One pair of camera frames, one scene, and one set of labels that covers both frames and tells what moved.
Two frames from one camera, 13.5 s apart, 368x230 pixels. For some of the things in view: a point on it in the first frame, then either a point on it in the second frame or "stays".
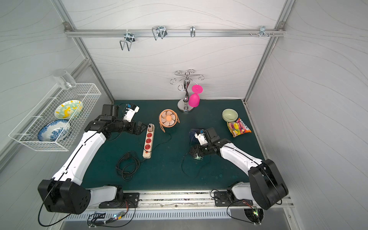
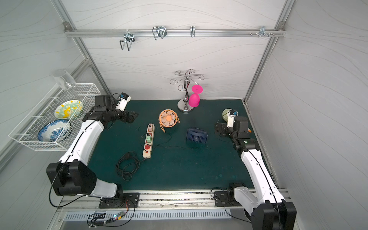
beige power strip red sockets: x=148 y=143 stays
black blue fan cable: x=182 y=169 to x=182 y=146
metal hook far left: x=129 y=39 stays
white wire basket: x=58 y=122 stays
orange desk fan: x=168 y=118 stays
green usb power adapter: x=198 y=157 to x=148 y=139
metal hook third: x=192 y=31 stays
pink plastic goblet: x=194 y=99 stays
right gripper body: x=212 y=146 to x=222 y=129
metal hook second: x=160 y=31 stays
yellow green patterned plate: x=68 y=109 stays
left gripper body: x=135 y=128 to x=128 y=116
